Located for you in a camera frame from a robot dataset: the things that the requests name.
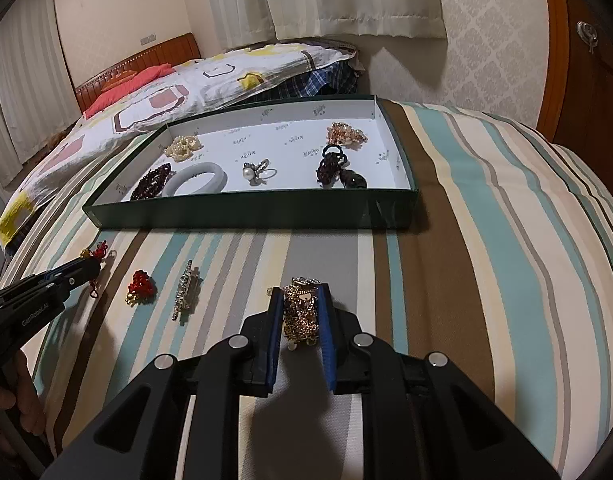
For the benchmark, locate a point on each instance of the dark green cardboard tray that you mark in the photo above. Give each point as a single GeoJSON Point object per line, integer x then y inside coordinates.
{"type": "Point", "coordinates": [286, 210]}

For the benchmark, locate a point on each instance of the red embroidered cushion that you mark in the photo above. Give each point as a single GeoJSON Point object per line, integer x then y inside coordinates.
{"type": "Point", "coordinates": [117, 80]}

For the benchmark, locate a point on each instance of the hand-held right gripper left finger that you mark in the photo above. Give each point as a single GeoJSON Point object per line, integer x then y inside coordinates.
{"type": "Point", "coordinates": [275, 330]}

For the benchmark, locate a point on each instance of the wooden bed headboard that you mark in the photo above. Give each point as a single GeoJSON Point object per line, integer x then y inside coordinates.
{"type": "Point", "coordinates": [151, 52]}

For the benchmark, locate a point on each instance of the wall socket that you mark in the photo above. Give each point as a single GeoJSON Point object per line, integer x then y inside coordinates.
{"type": "Point", "coordinates": [148, 39]}

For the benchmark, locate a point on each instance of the narrow cream curtain panel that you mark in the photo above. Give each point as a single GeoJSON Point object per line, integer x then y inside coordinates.
{"type": "Point", "coordinates": [236, 0]}

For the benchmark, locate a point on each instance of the person's left hand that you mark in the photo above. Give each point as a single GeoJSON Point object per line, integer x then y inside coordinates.
{"type": "Point", "coordinates": [29, 395]}

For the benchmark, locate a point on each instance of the striped tablecloth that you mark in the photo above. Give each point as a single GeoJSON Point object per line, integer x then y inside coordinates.
{"type": "Point", "coordinates": [461, 260]}

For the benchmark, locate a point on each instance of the red flower brooch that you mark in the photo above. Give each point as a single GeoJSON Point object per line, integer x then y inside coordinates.
{"type": "Point", "coordinates": [140, 285]}

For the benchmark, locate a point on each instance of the wide cream window curtain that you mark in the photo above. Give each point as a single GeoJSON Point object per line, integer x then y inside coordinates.
{"type": "Point", "coordinates": [26, 85]}

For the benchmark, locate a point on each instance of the patterned white quilt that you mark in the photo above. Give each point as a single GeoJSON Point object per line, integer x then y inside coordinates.
{"type": "Point", "coordinates": [161, 90]}

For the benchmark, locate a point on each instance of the grey jade bangle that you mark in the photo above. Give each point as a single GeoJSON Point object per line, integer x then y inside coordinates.
{"type": "Point", "coordinates": [191, 180]}

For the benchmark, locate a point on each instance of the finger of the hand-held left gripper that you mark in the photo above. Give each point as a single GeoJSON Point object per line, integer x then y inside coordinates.
{"type": "Point", "coordinates": [66, 267]}
{"type": "Point", "coordinates": [76, 277]}

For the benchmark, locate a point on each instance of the metal door lock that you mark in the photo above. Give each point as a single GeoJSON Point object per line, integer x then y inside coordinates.
{"type": "Point", "coordinates": [586, 34]}

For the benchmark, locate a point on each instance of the pink pillow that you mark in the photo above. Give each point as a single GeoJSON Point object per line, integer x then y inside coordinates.
{"type": "Point", "coordinates": [136, 80]}

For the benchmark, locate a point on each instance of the rhinestone hair clip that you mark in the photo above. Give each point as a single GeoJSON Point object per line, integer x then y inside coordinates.
{"type": "Point", "coordinates": [186, 290]}

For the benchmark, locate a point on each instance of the red knot charm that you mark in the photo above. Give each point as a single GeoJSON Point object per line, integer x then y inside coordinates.
{"type": "Point", "coordinates": [100, 250]}

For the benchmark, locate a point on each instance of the wooden door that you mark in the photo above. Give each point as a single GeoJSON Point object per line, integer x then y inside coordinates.
{"type": "Point", "coordinates": [586, 90]}

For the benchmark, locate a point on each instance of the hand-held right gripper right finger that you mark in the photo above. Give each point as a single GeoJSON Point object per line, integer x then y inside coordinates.
{"type": "Point", "coordinates": [327, 330]}

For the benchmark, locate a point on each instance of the plaid blue bed sheet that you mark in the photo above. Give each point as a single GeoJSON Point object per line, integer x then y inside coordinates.
{"type": "Point", "coordinates": [326, 80]}

